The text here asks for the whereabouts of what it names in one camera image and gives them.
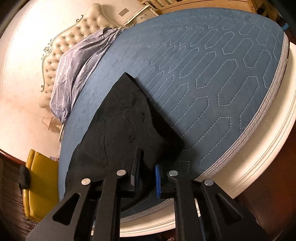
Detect cream tufted headboard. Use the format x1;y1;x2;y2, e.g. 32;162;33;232
37;3;121;108

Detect wooden crib rail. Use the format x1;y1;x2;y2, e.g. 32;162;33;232
138;0;285;16

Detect white bed frame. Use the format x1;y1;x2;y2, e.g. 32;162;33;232
120;43;295;237

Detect blue quilted mattress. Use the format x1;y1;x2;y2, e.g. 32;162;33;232
58;8;290;198

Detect white nightstand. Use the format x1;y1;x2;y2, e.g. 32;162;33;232
124;4;159;28

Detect black pants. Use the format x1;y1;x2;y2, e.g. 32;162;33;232
63;72;186;212

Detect yellow armchair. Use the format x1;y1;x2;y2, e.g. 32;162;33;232
23;149;59;222

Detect dark cloth on armchair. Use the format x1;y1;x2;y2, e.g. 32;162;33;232
18;165;31;192

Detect lavender satin blanket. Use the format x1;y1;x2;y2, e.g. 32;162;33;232
50;28;124;124

